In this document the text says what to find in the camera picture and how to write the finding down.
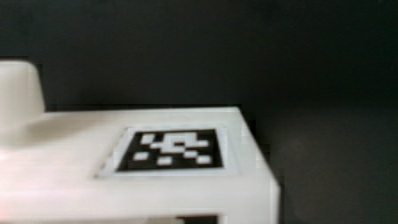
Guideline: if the white front drawer tray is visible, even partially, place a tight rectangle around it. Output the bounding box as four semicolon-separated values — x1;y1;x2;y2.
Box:
0;60;280;224

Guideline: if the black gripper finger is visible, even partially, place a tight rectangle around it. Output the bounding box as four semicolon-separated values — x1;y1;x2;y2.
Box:
177;215;218;224

